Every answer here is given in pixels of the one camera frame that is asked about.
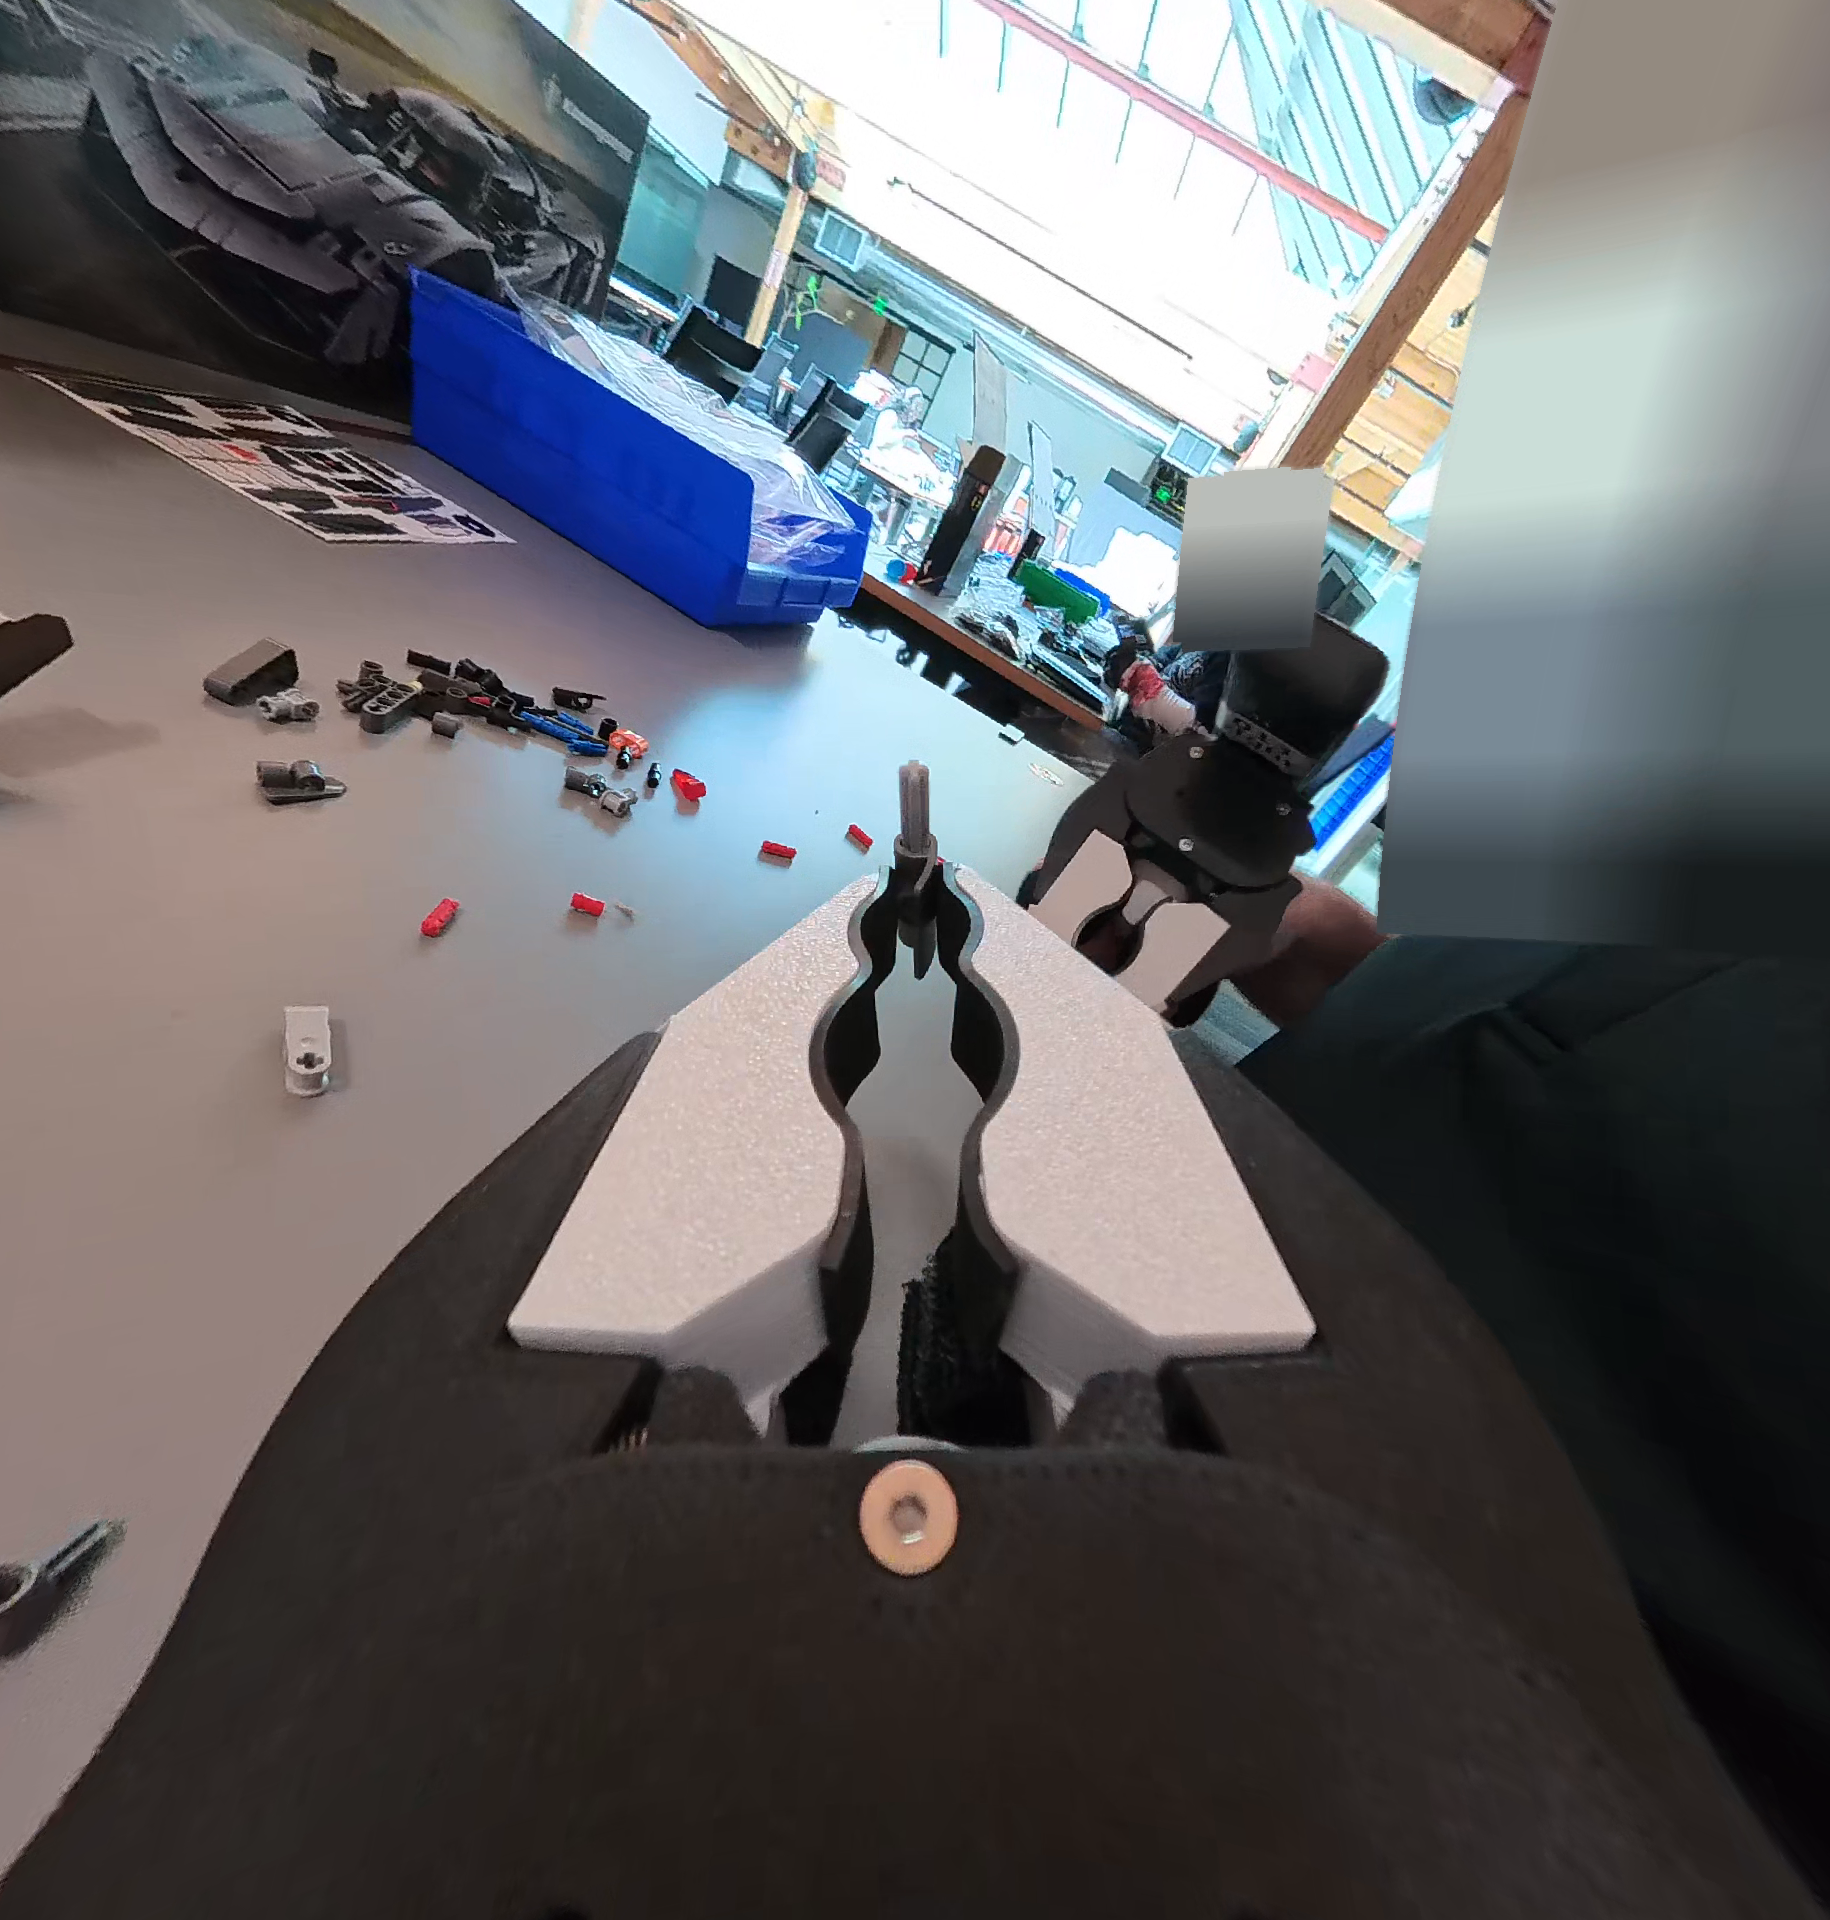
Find blue plastic bin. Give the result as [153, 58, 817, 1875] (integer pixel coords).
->
[404, 267, 875, 627]

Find black white sticker sheet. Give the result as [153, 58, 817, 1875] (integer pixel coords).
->
[23, 368, 513, 545]

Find red ceiling pipe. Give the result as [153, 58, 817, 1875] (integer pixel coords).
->
[975, 0, 1388, 241]

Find clear plastic bags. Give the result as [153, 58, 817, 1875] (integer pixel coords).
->
[500, 285, 872, 572]

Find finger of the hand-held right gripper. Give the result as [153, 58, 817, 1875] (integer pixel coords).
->
[1112, 877, 1301, 1033]
[1021, 792, 1149, 955]

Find person's right hand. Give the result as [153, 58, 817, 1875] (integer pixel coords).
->
[1206, 879, 1388, 1038]

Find black lego set box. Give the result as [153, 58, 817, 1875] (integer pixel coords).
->
[0, 0, 654, 424]

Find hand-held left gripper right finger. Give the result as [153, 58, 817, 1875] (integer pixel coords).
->
[947, 868, 1318, 1440]

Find pile of small lego pieces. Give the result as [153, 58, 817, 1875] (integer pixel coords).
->
[333, 645, 654, 817]

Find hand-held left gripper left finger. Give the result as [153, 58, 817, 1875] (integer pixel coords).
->
[506, 875, 892, 1440]

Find grey axle connector lego assembly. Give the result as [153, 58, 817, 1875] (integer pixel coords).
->
[884, 761, 950, 979]

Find black grey lego wing assembly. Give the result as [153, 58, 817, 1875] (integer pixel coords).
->
[0, 596, 75, 723]

